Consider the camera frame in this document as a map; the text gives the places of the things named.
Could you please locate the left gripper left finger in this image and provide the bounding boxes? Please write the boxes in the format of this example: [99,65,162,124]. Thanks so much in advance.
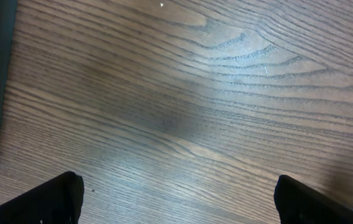
[0,171,85,224]

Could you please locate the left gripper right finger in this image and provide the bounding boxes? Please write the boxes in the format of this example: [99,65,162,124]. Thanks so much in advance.
[273,175,353,224]

